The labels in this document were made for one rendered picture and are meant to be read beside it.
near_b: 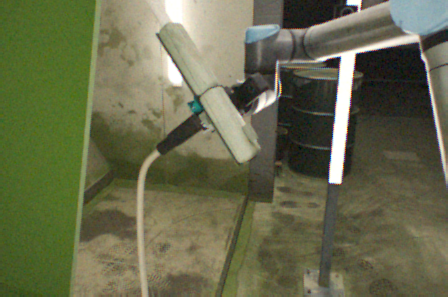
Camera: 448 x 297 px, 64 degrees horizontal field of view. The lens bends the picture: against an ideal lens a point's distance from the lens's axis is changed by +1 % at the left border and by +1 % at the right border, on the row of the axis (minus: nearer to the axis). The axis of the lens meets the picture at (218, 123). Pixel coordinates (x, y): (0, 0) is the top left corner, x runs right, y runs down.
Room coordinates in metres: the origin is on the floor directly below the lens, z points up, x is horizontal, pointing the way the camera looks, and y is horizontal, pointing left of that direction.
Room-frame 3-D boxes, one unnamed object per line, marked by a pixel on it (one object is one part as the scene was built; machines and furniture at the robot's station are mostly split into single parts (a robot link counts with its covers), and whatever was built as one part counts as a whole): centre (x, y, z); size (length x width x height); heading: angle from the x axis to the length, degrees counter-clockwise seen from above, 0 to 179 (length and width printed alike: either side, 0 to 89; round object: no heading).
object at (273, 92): (0.96, -0.11, 1.15); 0.12 x 0.09 x 0.10; 150
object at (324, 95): (3.03, -0.93, 0.44); 0.59 x 0.58 x 0.89; 2
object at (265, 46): (0.97, -0.12, 1.26); 0.12 x 0.09 x 0.12; 107
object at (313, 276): (1.54, -0.55, 0.01); 0.20 x 0.20 x 0.01; 78
